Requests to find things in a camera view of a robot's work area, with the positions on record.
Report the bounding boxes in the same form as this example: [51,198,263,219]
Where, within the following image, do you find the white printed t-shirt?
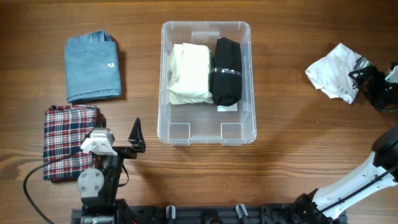
[305,43,371,104]

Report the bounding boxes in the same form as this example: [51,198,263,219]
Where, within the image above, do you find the cream cloth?
[167,43,213,105]

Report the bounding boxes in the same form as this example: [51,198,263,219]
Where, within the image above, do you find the black garment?
[209,37,243,106]

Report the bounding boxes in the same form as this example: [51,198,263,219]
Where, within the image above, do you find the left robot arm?
[71,118,146,224]

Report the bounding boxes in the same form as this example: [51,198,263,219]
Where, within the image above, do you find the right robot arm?
[287,62,397,223]

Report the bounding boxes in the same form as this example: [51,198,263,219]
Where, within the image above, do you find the red plaid folded shirt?
[43,105,100,182]

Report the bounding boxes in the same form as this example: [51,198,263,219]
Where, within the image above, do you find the blue denim folded jeans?
[64,30,122,104]

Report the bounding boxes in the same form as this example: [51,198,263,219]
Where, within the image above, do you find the clear plastic storage bin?
[157,21,257,146]

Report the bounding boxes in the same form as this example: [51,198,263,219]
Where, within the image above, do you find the white label in bin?
[217,103,238,112]

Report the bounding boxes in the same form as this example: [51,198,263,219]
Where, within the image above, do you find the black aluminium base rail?
[71,204,348,224]

